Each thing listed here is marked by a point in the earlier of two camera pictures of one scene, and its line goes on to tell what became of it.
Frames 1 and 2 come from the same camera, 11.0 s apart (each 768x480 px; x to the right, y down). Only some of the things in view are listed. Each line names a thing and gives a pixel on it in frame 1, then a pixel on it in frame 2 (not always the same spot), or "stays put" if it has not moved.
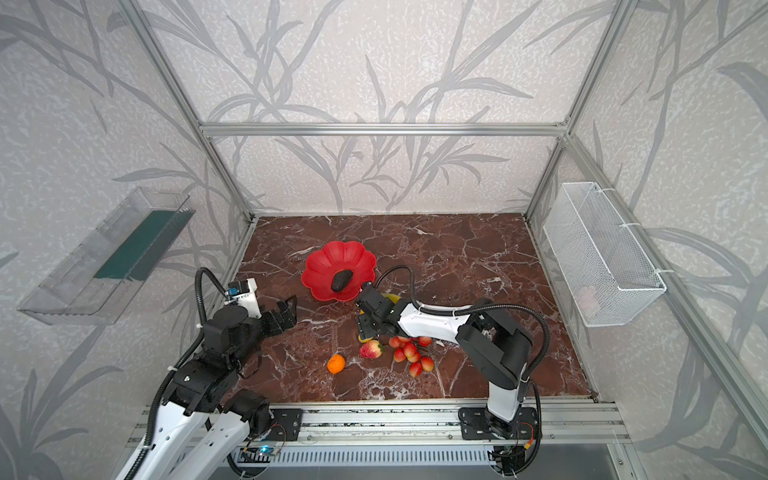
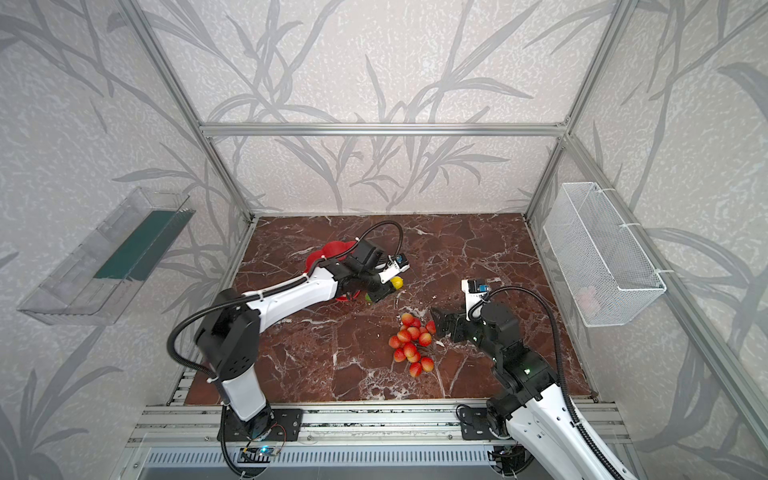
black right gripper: x=369 y=309 to x=462 y=327
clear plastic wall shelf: x=95 y=284 stays put
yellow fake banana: x=393 y=298 to x=397 y=282
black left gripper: x=271 y=318 to x=377 y=283
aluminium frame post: x=619 y=14 stays put
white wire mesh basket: x=608 y=273 stays put
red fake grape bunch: x=408 y=349 stays put
